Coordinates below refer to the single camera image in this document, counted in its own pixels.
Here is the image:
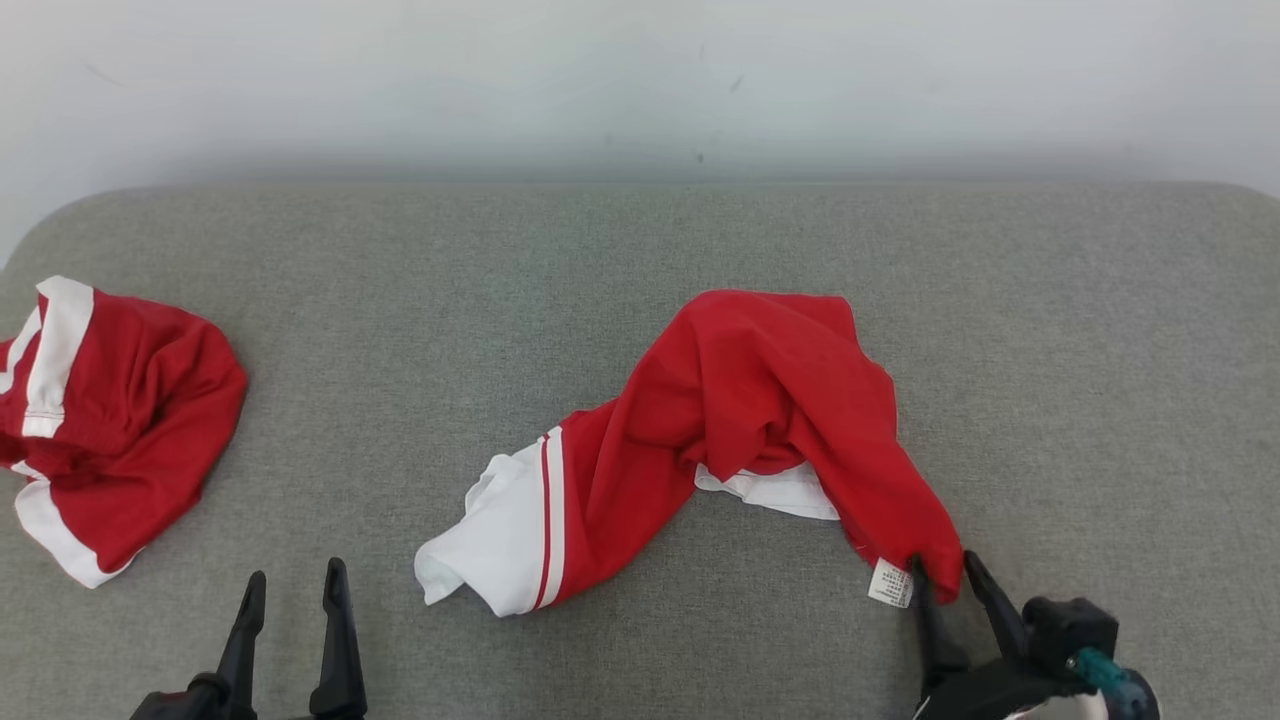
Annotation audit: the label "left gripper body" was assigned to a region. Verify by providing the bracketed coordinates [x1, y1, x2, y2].
[130, 675, 230, 720]

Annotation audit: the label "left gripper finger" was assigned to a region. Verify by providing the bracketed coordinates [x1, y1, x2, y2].
[215, 570, 269, 720]
[309, 557, 369, 720]

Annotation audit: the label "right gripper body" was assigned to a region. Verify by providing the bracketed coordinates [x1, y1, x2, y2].
[914, 596, 1121, 720]

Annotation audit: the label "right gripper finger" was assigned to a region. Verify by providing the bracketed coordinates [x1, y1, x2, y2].
[907, 556, 972, 692]
[962, 550, 1031, 662]

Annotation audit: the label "red shorts with 23 print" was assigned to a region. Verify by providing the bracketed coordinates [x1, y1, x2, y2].
[0, 275, 249, 590]

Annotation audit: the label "red shirt with white sleeves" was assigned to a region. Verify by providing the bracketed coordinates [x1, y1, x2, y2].
[414, 289, 966, 619]

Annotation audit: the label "grey fabric sofa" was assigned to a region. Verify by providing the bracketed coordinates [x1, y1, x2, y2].
[0, 180, 1280, 720]

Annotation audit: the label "right gripper cable teal plug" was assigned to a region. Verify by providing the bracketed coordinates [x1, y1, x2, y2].
[1072, 648, 1163, 720]

